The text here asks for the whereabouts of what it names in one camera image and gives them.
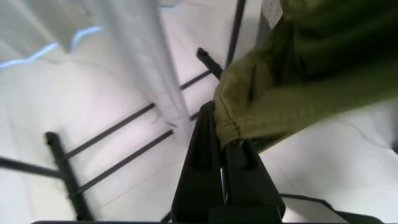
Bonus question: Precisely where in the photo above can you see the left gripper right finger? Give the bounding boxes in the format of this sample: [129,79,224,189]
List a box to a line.
[223,138,286,223]

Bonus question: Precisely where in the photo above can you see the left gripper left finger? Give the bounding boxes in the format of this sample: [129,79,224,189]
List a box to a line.
[170,101,225,223]

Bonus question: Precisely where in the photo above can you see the olive green garment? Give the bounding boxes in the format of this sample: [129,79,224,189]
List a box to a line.
[213,0,398,153]

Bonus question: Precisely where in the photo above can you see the pale grey shorts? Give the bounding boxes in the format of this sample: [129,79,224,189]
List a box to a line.
[93,0,194,138]

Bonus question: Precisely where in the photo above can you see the black clothes rack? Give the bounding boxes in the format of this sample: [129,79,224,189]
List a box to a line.
[0,0,248,222]

